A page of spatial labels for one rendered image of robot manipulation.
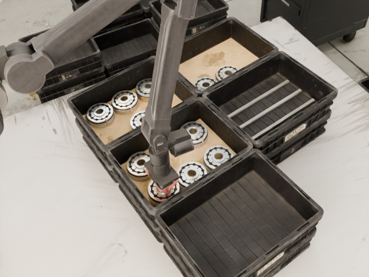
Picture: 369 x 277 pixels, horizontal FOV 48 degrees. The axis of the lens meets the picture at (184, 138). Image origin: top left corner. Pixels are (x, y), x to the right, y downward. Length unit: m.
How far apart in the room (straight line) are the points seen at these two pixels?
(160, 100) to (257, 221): 0.51
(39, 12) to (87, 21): 3.02
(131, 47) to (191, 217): 1.55
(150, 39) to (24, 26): 1.44
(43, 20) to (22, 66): 2.92
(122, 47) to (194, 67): 0.98
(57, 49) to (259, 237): 0.79
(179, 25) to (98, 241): 0.82
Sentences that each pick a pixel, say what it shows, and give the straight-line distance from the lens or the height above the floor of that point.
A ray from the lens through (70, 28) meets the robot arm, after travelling 0.91.
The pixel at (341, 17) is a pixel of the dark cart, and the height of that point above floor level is 0.30.
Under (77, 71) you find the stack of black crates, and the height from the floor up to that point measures 0.52.
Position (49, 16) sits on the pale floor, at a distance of 3.84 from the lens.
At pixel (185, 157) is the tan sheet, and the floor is 0.83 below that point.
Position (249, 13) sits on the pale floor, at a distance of 3.53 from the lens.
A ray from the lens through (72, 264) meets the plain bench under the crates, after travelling 1.47.
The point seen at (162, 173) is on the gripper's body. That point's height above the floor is 1.00.
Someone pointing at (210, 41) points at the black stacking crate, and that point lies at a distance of 1.83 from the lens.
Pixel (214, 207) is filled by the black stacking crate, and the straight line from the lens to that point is 1.33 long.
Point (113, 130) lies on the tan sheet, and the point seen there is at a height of 0.83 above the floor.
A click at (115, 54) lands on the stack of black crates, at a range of 2.62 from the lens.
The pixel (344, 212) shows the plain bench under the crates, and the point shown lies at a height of 0.70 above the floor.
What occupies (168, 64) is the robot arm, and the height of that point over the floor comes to 1.34.
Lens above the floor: 1.99
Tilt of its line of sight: 51 degrees down
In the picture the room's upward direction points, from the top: 6 degrees counter-clockwise
